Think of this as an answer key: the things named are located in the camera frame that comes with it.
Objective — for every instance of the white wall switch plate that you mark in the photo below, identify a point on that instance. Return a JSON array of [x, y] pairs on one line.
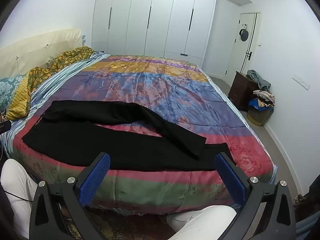
[[301, 81]]

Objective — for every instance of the cream padded headboard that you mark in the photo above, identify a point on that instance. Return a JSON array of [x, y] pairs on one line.
[[37, 50]]

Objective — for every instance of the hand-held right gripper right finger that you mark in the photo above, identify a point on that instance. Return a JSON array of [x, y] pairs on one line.
[[231, 180]]

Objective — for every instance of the small wall socket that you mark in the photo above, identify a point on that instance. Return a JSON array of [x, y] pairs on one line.
[[83, 38]]

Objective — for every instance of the black pants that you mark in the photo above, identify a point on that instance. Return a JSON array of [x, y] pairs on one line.
[[120, 150]]

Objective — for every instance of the dark object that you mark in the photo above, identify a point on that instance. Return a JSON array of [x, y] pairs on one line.
[[310, 200]]

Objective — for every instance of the white wardrobe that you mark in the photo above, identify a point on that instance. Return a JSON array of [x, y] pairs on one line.
[[150, 17]]

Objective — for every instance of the patterned rug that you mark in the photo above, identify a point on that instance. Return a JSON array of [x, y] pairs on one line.
[[140, 226]]

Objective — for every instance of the grey cloth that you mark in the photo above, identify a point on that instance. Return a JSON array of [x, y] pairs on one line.
[[260, 80]]

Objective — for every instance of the black round hanging bag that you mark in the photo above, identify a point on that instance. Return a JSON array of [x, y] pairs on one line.
[[243, 34]]

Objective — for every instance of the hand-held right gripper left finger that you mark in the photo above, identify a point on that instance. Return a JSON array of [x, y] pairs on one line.
[[96, 180]]

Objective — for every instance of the light blue striped sheet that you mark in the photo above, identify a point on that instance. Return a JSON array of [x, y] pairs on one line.
[[63, 68]]

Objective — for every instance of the colourful patchwork quilt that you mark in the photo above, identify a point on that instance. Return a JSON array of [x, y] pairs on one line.
[[180, 92]]

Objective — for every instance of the teal patterned pillow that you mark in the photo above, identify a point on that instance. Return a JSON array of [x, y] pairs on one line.
[[7, 90]]

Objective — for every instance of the dark wooden nightstand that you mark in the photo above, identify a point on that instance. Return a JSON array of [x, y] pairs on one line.
[[240, 90]]

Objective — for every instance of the pile of mixed clothes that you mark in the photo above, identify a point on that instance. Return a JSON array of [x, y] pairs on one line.
[[263, 97]]

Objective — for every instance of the white door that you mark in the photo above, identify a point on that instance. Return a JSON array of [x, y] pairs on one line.
[[237, 57]]

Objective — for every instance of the black device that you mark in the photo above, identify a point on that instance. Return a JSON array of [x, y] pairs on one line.
[[4, 127]]

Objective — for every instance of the person's right leg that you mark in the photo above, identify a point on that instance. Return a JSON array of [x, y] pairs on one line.
[[200, 222]]

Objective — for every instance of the laundry basket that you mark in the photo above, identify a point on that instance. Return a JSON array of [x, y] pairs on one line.
[[260, 117]]

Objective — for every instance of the yellow floral blanket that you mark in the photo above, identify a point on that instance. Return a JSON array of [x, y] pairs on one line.
[[21, 95]]

